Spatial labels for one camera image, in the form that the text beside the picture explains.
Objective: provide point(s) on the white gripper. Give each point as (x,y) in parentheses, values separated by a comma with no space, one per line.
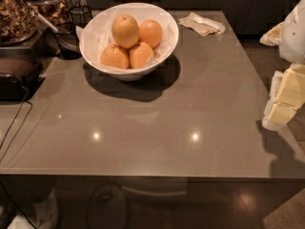
(294,35)

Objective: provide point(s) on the yellowish orange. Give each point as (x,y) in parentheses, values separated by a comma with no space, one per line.
(125,31)

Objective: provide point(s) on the back right orange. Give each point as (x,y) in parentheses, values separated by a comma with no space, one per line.
(151,33)

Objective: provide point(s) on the front right orange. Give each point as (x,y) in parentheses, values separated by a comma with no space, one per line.
(140,54)

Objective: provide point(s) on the white ceramic bowl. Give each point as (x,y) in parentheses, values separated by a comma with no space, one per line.
(95,29)

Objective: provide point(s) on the front left orange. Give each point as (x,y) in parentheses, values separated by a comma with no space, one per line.
(115,56)

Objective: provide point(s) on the crumpled paper napkins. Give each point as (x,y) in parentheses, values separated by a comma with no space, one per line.
(202,25)

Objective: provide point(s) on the dark glass container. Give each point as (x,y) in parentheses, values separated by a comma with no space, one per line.
(67,41)

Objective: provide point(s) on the small glass snack jar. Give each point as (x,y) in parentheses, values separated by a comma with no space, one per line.
(56,11)

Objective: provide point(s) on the black appliance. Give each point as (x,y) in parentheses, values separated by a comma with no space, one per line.
(20,75)

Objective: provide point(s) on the large glass snack jar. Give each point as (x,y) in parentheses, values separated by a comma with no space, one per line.
(17,23)

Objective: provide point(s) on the black wire cup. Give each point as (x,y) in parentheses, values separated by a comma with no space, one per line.
(81,15)

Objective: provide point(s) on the white scoop handle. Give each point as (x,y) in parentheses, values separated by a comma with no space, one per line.
(45,21)

